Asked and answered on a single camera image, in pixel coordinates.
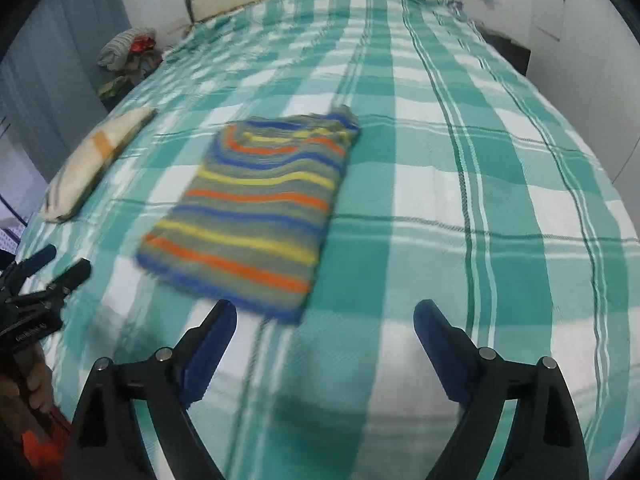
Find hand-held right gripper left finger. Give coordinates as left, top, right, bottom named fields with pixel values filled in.
left=62, top=299, right=238, bottom=480

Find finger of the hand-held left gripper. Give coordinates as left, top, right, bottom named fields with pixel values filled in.
left=0, top=244, right=57, bottom=291
left=12, top=259, right=93, bottom=311

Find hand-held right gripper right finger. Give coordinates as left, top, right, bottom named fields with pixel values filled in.
left=413, top=299, right=591, bottom=480

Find striped knitted sweater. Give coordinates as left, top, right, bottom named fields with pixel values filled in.
left=136, top=105, right=362, bottom=323

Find pile of dark clothes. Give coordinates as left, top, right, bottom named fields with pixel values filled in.
left=97, top=50, right=166, bottom=111

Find person's left hand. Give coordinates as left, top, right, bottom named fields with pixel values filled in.
left=17, top=345, right=56, bottom=413

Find striped beige pillow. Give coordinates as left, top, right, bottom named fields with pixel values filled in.
left=41, top=106, right=158, bottom=223

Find orange fleece clothing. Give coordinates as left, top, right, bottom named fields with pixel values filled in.
left=15, top=405, right=73, bottom=480

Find green white plaid blanket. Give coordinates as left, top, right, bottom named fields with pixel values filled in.
left=15, top=0, right=640, bottom=480

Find grey blue curtain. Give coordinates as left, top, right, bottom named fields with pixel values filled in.
left=0, top=0, right=131, bottom=196

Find grey knitted garment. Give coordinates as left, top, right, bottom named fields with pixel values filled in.
left=97, top=27, right=146, bottom=68

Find white wardrobe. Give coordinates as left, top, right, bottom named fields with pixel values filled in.
left=520, top=0, right=640, bottom=186

